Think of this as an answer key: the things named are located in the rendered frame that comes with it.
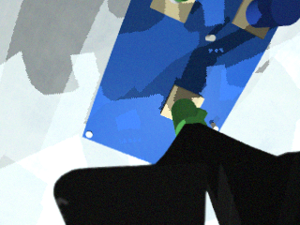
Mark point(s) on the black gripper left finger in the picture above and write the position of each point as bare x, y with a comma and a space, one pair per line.
172, 191

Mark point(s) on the blue circuit board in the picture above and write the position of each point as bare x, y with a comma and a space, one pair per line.
178, 62

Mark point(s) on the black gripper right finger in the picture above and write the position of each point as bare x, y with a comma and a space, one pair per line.
246, 185

